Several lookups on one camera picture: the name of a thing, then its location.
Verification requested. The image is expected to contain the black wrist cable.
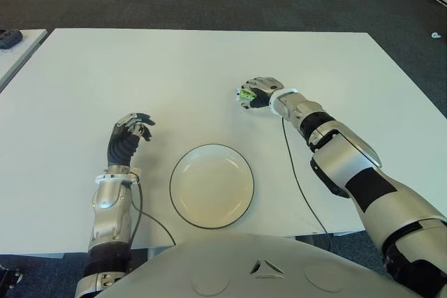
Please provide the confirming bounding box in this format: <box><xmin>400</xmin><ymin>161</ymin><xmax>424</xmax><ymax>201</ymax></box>
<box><xmin>281</xmin><ymin>116</ymin><xmax>332</xmax><ymax>252</ymax></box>
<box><xmin>129</xmin><ymin>172</ymin><xmax>177</xmax><ymax>245</ymax></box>

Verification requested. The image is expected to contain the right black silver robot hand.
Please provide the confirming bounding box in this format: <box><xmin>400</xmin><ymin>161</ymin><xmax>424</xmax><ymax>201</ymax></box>
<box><xmin>237</xmin><ymin>75</ymin><xmax>286</xmax><ymax>110</ymax></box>

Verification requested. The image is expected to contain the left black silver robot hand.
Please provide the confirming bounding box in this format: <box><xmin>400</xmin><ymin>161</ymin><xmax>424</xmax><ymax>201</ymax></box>
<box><xmin>106</xmin><ymin>112</ymin><xmax>156</xmax><ymax>167</ymax></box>

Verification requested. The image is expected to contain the green toothpaste tube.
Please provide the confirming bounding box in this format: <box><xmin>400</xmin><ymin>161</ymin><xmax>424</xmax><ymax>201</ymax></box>
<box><xmin>236</xmin><ymin>87</ymin><xmax>258</xmax><ymax>103</ymax></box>

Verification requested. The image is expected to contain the white side table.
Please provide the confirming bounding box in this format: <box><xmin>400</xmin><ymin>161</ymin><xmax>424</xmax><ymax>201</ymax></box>
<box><xmin>0</xmin><ymin>29</ymin><xmax>48</xmax><ymax>91</ymax></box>

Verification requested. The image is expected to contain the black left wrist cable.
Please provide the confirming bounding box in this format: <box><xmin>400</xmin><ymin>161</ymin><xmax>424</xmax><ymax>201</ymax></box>
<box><xmin>129</xmin><ymin>172</ymin><xmax>177</xmax><ymax>245</ymax></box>

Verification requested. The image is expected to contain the grey robot torso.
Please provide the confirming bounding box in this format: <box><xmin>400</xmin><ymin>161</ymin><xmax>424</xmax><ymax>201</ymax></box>
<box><xmin>78</xmin><ymin>233</ymin><xmax>409</xmax><ymax>298</ymax></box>

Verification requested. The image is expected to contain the black wheeled base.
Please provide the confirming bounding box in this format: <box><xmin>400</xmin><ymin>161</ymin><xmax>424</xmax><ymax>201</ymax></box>
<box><xmin>0</xmin><ymin>265</ymin><xmax>24</xmax><ymax>290</ymax></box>

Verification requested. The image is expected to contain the black game controller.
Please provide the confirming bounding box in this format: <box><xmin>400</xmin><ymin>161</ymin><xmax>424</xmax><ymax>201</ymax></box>
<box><xmin>0</xmin><ymin>29</ymin><xmax>24</xmax><ymax>50</ymax></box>

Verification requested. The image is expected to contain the white plate with black rim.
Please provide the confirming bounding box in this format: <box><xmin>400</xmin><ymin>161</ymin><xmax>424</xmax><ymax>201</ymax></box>
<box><xmin>169</xmin><ymin>143</ymin><xmax>255</xmax><ymax>231</ymax></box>

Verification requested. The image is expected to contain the grey table leg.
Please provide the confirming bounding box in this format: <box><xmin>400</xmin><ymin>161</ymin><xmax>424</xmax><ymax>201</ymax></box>
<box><xmin>295</xmin><ymin>233</ymin><xmax>317</xmax><ymax>246</ymax></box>

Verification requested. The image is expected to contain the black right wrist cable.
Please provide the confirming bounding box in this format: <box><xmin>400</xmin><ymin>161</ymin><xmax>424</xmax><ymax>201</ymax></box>
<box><xmin>281</xmin><ymin>116</ymin><xmax>332</xmax><ymax>252</ymax></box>

